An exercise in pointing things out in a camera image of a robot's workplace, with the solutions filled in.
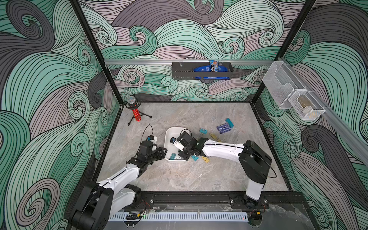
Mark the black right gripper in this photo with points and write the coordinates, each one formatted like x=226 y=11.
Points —
x=184 y=145

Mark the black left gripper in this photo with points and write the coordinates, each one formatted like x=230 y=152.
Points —
x=159 y=151

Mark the yellow binder clip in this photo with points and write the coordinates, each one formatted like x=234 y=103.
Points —
x=214 y=137
x=205 y=159

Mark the white plastic storage tray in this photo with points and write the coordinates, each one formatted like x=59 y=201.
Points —
x=174 y=132

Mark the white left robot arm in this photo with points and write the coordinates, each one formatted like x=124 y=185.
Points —
x=99 y=201

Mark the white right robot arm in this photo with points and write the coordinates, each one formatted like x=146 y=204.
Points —
x=254 y=161

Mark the teal small box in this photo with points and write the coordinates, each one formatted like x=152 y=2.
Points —
x=229 y=122

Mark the red sequin microphone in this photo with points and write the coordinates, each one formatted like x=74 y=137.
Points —
x=133 y=104

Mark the blue snack packet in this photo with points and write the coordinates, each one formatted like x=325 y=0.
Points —
x=214 y=67

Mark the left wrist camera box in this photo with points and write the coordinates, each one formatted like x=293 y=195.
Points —
x=152 y=138

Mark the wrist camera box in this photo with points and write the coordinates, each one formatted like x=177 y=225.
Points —
x=152 y=138
x=177 y=142

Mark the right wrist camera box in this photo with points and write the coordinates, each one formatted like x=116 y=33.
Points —
x=177 y=142

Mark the white slotted cable duct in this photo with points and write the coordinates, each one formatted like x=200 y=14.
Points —
x=196 y=216

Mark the black wall shelf basket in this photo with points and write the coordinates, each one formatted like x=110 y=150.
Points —
x=201 y=71

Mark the aluminium rail back wall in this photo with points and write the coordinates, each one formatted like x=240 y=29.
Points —
x=170 y=61

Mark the aluminium rail wall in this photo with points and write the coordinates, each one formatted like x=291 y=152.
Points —
x=359 y=147
x=170 y=61

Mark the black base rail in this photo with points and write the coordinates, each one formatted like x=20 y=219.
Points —
x=215 y=198

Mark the clear plastic wall bin large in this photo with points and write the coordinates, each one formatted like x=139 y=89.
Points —
x=281 y=82

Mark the clear plastic wall bin small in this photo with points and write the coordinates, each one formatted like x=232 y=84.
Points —
x=306 y=106

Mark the black vertical frame post left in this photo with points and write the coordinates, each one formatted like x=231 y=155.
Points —
x=91 y=39

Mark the black vertical frame post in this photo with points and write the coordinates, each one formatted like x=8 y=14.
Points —
x=295 y=28
x=91 y=39

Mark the aluminium rail right wall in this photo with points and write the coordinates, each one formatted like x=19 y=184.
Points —
x=359 y=147

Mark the black vertical frame post right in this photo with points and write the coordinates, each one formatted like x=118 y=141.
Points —
x=295 y=28

